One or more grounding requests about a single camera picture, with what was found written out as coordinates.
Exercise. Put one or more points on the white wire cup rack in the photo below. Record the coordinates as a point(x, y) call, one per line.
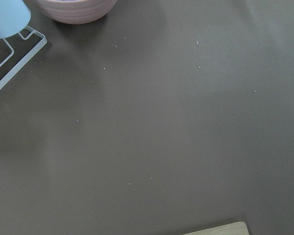
point(27, 57)

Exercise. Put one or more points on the pink ribbed bowl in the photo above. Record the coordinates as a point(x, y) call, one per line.
point(75, 11)

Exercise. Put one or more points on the bamboo cutting board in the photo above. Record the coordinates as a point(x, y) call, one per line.
point(237, 228)

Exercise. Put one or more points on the blue plastic cup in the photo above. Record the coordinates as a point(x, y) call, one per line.
point(14, 17)

